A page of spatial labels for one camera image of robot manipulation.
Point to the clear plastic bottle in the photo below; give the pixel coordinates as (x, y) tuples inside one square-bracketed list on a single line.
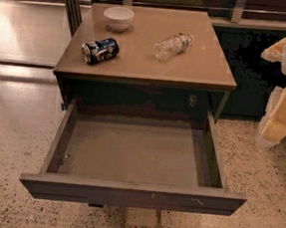
[(172, 45)]

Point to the white ceramic bowl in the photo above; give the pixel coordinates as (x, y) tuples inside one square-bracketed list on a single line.
[(119, 18)]

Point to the blue soda can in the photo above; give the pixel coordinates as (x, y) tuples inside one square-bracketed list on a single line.
[(99, 51)]

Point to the metal window frame post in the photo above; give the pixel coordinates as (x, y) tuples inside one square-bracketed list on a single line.
[(73, 10)]

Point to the dark low side cabinet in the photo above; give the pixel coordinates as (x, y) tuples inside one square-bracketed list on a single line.
[(255, 77)]

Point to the grey top drawer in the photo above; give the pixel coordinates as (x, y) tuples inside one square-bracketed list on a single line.
[(135, 157)]

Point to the brown drawer cabinet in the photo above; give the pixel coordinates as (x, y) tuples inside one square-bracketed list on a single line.
[(194, 84)]

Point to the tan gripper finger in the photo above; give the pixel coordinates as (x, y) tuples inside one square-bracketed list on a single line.
[(272, 127), (274, 53)]

